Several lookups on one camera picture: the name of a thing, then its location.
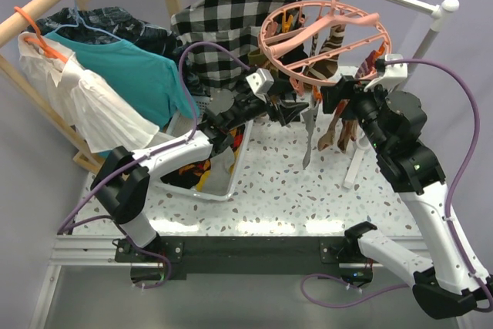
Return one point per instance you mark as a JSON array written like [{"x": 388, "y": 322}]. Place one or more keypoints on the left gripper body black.
[{"x": 272, "y": 112}]

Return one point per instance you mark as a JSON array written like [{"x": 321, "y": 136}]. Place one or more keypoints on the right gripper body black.
[{"x": 353, "y": 90}]

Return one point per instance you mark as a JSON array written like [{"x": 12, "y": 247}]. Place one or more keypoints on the grey yellow sock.
[{"x": 309, "y": 118}]

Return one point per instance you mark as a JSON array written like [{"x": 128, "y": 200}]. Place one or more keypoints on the argyle orange brown sock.
[{"x": 348, "y": 133}]

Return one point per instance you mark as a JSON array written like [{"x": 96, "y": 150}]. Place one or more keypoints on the pink round clip hanger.
[{"x": 304, "y": 40}]

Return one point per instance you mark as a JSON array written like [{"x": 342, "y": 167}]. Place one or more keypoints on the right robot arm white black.
[{"x": 442, "y": 284}]

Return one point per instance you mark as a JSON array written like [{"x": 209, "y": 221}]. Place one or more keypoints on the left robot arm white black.
[{"x": 122, "y": 183}]

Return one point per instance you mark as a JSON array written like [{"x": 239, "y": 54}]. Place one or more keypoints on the light blue hanger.
[{"x": 79, "y": 21}]

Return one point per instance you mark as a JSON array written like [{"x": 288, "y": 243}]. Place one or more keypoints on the orange clothes hanger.
[{"x": 38, "y": 40}]

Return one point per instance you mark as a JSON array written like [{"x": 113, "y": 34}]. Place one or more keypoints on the olive striped hanging sock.
[{"x": 256, "y": 58}]

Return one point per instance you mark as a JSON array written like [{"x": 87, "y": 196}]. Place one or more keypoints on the white laundry basket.
[{"x": 235, "y": 176}]

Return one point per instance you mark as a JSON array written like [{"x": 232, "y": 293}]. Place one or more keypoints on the black white checked shirt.
[{"x": 233, "y": 24}]

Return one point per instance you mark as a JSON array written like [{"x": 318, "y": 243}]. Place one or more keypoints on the black red yellow argyle sock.
[{"x": 189, "y": 175}]

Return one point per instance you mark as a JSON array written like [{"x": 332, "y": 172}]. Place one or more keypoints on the teal cloth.
[{"x": 147, "y": 81}]

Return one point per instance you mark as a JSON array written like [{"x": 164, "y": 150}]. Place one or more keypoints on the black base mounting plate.
[{"x": 264, "y": 256}]

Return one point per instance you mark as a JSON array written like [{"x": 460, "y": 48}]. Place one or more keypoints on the white ruffled blouse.
[{"x": 86, "y": 101}]

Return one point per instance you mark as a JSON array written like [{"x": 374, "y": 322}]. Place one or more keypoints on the dark patterned garment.
[{"x": 142, "y": 34}]

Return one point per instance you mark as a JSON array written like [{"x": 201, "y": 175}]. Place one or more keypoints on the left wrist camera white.
[{"x": 260, "y": 81}]

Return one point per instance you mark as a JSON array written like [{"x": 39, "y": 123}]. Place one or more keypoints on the white rack foot bracket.
[{"x": 362, "y": 145}]

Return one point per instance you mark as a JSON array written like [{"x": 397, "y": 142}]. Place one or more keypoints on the metal clothes rail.
[{"x": 439, "y": 13}]

